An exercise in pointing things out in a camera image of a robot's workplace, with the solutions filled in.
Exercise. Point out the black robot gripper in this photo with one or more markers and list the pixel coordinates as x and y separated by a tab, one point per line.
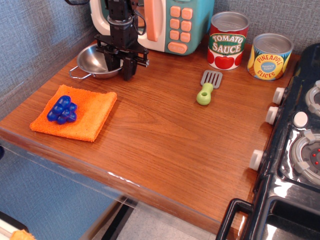
122	44

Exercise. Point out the silver metal bowl with handles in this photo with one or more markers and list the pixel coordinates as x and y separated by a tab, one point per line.
93	63

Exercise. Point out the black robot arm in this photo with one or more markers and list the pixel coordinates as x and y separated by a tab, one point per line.
123	11

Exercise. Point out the white stove knob bottom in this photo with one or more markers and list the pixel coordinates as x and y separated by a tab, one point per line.
256	159

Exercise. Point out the white stove knob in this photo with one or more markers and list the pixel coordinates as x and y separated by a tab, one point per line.
256	159
278	95
271	115

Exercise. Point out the orange folded cloth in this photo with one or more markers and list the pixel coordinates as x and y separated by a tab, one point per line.
92	113

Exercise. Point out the teal toy microwave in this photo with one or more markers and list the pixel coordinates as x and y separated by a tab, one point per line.
169	26

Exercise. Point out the blue toy grapes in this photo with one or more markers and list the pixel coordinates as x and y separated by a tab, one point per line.
63	111

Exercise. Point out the tomato sauce can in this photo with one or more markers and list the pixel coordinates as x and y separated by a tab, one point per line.
227	38

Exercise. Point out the pineapple slices can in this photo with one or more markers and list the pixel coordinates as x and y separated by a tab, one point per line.
269	56

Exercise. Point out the white stove knob middle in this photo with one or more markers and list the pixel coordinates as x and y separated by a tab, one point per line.
271	115

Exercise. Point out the white stove knob top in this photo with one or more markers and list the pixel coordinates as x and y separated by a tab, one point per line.
278	95

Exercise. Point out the orange object bottom left corner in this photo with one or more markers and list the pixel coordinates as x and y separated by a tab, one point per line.
22	235

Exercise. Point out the black toy stove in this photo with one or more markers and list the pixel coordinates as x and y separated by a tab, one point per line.
286	203

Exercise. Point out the green handled toy spatula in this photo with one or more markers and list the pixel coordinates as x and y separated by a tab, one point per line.
210	80

